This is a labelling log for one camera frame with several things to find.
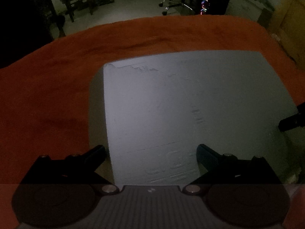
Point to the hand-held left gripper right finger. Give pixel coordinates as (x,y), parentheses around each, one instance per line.
(202,152)

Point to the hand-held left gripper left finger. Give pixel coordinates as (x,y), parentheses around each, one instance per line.
(100,152)

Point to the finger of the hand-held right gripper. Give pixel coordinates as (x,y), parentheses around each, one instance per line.
(292,121)

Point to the white foam board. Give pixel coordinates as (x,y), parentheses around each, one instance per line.
(178,105)

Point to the orange blanket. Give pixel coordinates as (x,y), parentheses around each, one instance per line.
(47,88)

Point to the yellow wooden cabinet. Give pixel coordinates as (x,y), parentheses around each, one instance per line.
(289,21)

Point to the white cabinet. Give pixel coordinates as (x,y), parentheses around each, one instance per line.
(245,4)

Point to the computer case with coloured lights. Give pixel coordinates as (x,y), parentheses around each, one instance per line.
(204,6)

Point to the dark wooden furniture frame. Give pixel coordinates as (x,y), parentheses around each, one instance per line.
(51,12)

